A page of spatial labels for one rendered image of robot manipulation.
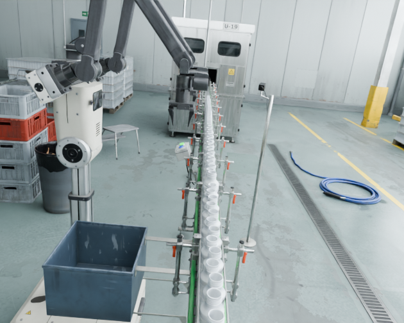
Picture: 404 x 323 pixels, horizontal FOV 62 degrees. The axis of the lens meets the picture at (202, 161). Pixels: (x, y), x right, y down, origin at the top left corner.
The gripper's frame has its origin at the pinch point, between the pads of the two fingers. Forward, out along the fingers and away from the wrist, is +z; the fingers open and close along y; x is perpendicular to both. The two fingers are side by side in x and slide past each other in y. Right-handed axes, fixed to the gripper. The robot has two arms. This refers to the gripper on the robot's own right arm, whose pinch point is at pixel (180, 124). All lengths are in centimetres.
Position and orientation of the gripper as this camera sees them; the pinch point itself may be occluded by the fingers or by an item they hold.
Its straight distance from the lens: 139.7
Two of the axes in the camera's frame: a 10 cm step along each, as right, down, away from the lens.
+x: 0.0, -3.3, 9.4
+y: 10.0, 0.8, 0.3
